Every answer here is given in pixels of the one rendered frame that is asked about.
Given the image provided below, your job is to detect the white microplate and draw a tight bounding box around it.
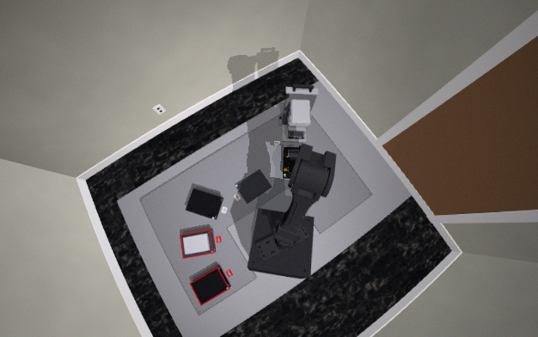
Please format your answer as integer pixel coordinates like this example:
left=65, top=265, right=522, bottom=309
left=183, top=233, right=210, bottom=254

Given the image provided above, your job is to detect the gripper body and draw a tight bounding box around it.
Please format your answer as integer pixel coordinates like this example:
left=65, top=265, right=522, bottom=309
left=284, top=157, right=297, bottom=174

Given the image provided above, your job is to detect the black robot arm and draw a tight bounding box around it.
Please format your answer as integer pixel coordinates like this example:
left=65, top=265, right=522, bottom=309
left=256, top=144, right=336, bottom=261

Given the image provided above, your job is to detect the dark grey shelf rack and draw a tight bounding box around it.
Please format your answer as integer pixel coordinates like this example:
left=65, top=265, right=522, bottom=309
left=282, top=94, right=317, bottom=143

